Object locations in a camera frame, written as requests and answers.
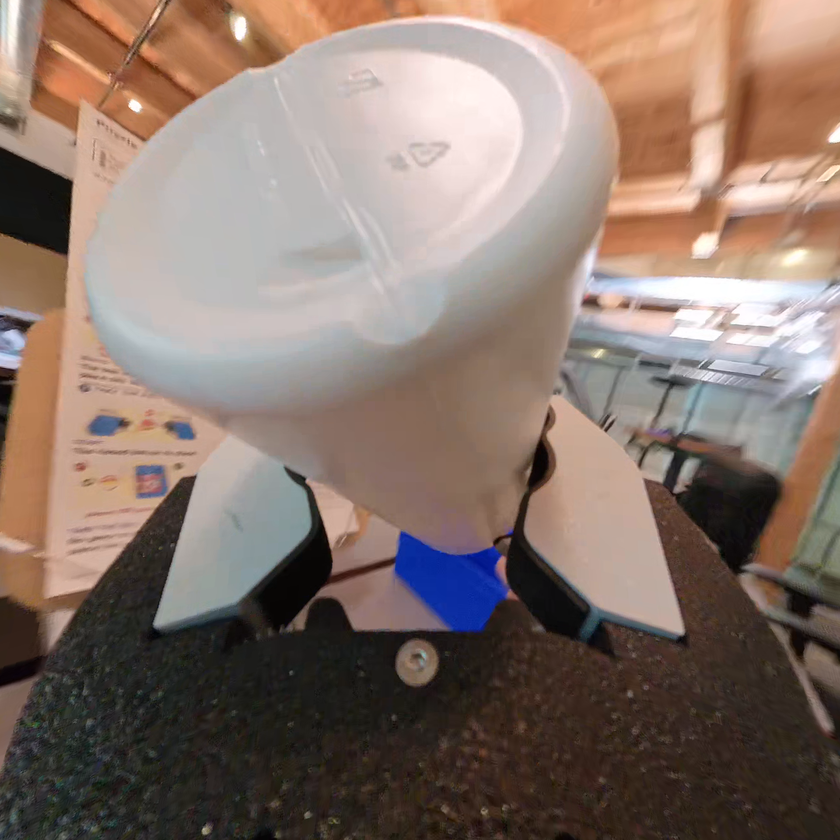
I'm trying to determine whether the dark chair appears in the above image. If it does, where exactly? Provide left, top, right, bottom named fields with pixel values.
left=676, top=453, right=782, bottom=572

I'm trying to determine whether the printed instruction sheet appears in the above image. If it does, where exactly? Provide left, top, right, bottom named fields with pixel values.
left=45, top=98, right=231, bottom=595

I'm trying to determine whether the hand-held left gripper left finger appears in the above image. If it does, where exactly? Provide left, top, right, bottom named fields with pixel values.
left=151, top=433, right=333, bottom=636

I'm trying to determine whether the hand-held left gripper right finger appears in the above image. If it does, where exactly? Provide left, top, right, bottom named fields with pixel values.
left=507, top=392, right=688, bottom=644

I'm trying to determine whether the blue plastic bin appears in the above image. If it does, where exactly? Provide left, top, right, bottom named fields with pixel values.
left=395, top=530, right=521, bottom=633

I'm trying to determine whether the white cup with lid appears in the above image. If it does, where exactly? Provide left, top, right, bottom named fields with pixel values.
left=84, top=16, right=621, bottom=556

